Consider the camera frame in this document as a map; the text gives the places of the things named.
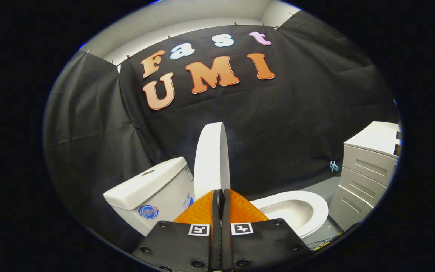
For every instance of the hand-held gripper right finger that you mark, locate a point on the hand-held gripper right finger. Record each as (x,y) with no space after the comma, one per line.
(266,245)

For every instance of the white drawer cabinet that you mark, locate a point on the white drawer cabinet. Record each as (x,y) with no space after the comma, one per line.
(364,170)

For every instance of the light blue clip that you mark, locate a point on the light blue clip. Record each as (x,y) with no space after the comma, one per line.
(333,166)

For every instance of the black backdrop cloth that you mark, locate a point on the black backdrop cloth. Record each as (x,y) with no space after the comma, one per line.
(278,121)

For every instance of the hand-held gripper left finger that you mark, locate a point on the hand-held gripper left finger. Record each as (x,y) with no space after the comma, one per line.
(179,245)

